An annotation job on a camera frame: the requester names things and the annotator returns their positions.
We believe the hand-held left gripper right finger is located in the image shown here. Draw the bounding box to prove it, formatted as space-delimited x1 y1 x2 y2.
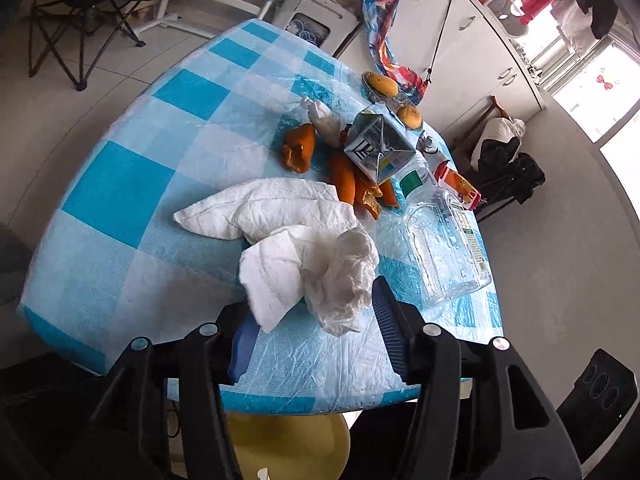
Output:
372 276 583 480

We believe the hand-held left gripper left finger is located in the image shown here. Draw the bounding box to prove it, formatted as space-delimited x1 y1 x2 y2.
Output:
65 300 261 480

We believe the white tissue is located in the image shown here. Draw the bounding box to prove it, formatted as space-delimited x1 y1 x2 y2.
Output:
302 227 381 336

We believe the small white paper towel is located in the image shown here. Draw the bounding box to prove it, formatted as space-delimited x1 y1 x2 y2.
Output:
239 225 346 333

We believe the clear plastic bottle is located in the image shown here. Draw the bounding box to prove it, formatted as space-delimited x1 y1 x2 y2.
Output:
395 157 493 306

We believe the yellow plastic bin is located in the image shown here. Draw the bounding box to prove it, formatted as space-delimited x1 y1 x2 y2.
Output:
225 412 351 480

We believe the small pithy orange peel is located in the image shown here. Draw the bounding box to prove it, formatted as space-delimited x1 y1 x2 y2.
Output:
361 185 383 221

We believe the large paper towel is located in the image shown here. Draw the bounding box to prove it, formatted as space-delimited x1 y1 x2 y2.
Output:
173 178 361 241

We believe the silver printed drink carton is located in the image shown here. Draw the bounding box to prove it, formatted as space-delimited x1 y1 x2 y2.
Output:
344 107 417 186

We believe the curled orange peel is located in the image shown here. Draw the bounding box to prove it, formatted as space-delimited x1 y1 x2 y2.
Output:
280 123 317 173

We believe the small white tissue ball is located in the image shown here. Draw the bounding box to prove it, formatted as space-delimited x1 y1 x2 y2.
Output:
300 97 346 141

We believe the red orange snack packet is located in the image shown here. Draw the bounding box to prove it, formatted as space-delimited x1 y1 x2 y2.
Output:
415 130 483 211

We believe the blue checkered tablecloth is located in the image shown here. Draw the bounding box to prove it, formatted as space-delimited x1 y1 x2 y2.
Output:
17 19 503 416

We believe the black jacket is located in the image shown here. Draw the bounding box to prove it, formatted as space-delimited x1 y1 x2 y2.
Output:
477 137 546 206

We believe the yellow mango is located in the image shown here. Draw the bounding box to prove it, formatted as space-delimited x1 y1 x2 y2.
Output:
396 105 423 128
367 72 401 98

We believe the white plastic bag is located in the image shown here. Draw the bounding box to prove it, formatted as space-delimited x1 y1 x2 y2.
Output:
472 116 527 158

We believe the dish with yellow mangoes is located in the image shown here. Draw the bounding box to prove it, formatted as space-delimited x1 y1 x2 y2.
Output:
361 72 426 131

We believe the wooden chair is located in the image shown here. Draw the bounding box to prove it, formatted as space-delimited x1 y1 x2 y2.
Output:
470 95 546 221

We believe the white cabinet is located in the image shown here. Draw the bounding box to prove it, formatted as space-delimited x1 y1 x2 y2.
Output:
332 0 546 146

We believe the colourful printed cloth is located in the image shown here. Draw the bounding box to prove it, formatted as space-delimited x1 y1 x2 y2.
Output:
361 0 430 106

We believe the window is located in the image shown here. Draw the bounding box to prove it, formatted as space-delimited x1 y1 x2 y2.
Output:
542 40 640 161

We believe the white storage box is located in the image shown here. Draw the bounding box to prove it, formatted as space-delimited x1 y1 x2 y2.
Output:
285 0 358 56

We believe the white grey headrest cushion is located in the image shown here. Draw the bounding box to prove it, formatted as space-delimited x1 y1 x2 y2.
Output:
487 0 523 36

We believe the white hanging garment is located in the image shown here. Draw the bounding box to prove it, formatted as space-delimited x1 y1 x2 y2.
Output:
550 0 601 56

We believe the black hooked cord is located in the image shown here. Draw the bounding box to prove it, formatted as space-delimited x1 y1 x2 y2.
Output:
397 0 453 86

